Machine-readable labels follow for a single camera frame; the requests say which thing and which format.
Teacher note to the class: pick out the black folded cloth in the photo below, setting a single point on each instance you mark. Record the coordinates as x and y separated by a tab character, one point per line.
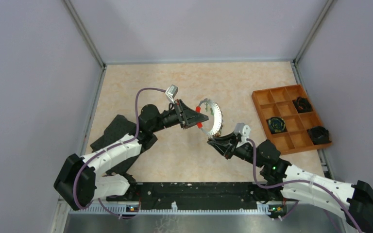
118	128

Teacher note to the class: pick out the black rolled item bottom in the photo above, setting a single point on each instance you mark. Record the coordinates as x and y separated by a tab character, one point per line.
319	135

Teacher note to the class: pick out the black rolled item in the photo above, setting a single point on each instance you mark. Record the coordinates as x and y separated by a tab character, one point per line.
302	105
319	135

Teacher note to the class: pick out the orange compartment tray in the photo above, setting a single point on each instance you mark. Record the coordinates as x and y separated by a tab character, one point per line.
277	102

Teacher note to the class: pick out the black rolled item top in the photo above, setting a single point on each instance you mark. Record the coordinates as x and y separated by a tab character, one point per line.
302	105

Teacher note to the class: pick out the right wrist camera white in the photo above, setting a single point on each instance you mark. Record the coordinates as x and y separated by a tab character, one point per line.
242	131

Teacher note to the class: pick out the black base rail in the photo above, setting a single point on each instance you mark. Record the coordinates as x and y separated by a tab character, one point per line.
200	196

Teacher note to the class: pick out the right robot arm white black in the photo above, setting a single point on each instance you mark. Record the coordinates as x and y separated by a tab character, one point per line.
350	201

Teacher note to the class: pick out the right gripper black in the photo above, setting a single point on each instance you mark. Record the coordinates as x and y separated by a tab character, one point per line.
223	144

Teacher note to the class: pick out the dark patterned rolled item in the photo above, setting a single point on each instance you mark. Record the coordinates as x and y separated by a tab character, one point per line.
276	125

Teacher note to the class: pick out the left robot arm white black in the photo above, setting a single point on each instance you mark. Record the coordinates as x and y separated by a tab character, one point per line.
103	173

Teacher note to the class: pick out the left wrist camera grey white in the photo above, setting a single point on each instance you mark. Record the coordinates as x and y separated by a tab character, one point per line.
171	93

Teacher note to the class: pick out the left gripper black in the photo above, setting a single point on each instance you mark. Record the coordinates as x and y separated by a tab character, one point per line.
189	117

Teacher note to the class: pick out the keyring with coloured keys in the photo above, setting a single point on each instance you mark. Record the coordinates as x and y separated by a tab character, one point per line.
214	110

